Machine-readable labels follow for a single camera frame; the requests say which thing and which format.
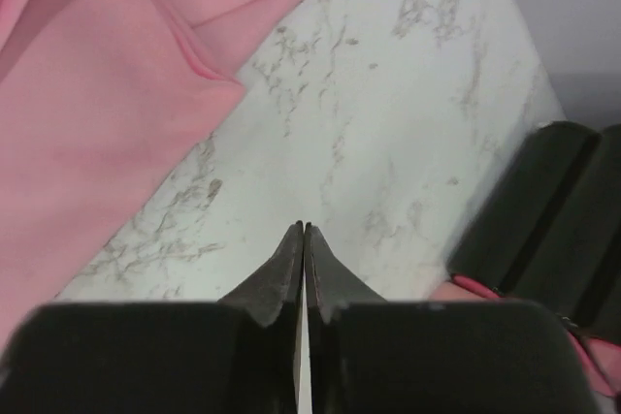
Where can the pink t shirt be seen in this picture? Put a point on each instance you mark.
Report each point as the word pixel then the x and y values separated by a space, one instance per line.
pixel 100 99

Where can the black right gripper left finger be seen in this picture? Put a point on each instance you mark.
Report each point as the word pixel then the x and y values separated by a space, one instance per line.
pixel 239 354

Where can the black pink drawer unit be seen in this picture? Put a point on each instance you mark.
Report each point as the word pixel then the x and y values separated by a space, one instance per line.
pixel 550 233

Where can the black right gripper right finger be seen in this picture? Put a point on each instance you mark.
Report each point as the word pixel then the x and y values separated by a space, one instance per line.
pixel 369 355

